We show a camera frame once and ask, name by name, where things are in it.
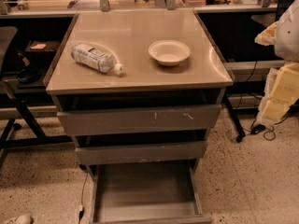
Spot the grey drawer cabinet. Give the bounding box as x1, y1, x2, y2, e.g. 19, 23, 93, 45
42, 8, 235, 179

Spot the grey middle drawer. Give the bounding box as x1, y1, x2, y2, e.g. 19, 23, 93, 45
76, 130, 207, 165

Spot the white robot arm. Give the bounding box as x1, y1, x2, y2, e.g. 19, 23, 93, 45
254, 0, 299, 125

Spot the black box with label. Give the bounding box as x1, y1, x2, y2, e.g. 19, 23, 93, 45
25, 40, 60, 52

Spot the black power adapter with cable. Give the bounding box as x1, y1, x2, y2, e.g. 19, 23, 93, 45
249, 120, 276, 141

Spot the grey top drawer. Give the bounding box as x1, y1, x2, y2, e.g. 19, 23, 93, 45
58, 89, 221, 136

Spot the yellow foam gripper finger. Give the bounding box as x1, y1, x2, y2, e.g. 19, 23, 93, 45
257, 62, 299, 125

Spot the white paper bowl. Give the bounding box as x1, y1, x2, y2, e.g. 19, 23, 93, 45
148, 40, 191, 66

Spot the white shoe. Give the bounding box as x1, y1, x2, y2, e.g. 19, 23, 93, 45
2, 215, 33, 224

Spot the grey bottom drawer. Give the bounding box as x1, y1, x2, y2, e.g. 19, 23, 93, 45
89, 161, 212, 224

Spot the grey drawer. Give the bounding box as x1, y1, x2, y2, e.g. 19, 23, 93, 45
76, 130, 207, 165
58, 89, 221, 136
89, 161, 212, 224

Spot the clear plastic water bottle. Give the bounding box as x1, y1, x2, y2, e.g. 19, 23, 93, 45
71, 43, 123, 76

